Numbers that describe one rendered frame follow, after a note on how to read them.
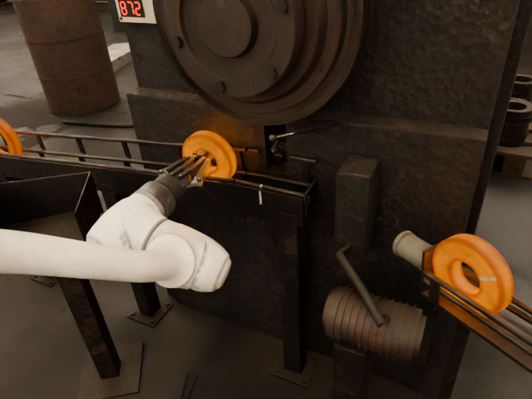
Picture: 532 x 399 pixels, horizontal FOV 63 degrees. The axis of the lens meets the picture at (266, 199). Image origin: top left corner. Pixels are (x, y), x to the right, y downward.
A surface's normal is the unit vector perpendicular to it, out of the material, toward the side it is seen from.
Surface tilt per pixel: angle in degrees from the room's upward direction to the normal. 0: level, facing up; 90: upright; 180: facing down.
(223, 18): 90
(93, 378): 0
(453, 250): 90
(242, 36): 90
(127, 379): 0
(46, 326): 0
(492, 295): 90
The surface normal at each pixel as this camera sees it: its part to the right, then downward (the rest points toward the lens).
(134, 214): 0.22, -0.69
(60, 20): 0.39, 0.49
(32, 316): -0.06, -0.83
